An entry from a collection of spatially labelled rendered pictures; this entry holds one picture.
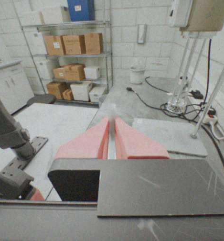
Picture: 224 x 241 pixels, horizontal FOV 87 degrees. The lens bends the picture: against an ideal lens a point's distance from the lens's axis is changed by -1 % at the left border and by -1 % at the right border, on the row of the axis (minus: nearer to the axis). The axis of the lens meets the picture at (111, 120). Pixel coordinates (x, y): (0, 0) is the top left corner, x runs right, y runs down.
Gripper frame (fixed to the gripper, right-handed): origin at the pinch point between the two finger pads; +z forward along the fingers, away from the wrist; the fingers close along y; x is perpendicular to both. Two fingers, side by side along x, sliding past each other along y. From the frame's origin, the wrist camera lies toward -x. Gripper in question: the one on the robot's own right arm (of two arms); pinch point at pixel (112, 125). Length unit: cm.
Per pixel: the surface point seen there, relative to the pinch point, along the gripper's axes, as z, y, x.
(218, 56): 70, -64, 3
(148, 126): 37, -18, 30
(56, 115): 50, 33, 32
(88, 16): 217, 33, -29
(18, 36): 288, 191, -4
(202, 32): 27.0, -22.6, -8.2
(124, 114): 50, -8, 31
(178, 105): 28.3, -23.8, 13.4
